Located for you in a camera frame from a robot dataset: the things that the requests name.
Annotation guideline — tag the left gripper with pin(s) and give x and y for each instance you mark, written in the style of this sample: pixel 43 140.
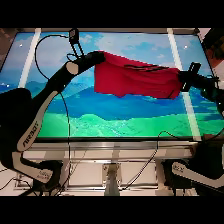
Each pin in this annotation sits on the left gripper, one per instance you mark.
pixel 93 59

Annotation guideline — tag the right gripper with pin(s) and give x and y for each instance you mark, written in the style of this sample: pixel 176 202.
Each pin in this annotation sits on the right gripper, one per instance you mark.
pixel 191 81

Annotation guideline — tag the red shorts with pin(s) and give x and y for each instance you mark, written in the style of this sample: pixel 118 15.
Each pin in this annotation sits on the red shorts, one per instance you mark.
pixel 133 80

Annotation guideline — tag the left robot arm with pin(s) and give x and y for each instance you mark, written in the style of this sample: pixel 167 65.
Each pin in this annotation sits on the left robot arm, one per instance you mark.
pixel 43 100

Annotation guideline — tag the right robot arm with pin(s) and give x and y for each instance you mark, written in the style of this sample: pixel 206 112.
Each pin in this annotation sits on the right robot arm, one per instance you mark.
pixel 210 173

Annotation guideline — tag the heap of clothes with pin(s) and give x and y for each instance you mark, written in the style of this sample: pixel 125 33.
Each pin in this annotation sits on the heap of clothes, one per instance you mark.
pixel 215 40

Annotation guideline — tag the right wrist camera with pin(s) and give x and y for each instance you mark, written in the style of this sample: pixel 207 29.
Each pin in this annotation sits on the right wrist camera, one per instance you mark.
pixel 194 69

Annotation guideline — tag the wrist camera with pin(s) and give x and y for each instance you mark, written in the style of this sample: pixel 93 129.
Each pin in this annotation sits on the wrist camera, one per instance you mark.
pixel 194 69
pixel 75 40

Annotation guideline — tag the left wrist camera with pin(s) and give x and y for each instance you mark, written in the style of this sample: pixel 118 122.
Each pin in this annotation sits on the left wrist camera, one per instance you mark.
pixel 75 40

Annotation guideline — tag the silver frame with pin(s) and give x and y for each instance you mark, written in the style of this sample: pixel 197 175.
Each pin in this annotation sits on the silver frame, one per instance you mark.
pixel 133 166

